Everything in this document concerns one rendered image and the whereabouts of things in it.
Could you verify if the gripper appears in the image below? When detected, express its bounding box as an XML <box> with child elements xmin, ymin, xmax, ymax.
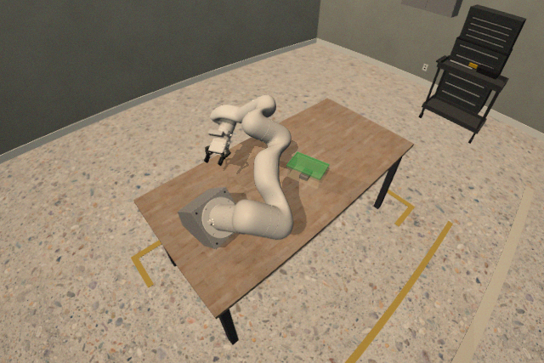
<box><xmin>204</xmin><ymin>136</ymin><xmax>231</xmax><ymax>166</ymax></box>

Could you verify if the green rectangular lid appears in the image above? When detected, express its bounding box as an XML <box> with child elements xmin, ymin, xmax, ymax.
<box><xmin>286</xmin><ymin>152</ymin><xmax>330</xmax><ymax>180</ymax></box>

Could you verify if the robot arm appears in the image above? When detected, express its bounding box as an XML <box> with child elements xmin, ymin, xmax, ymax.
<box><xmin>201</xmin><ymin>95</ymin><xmax>293</xmax><ymax>240</ymax></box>

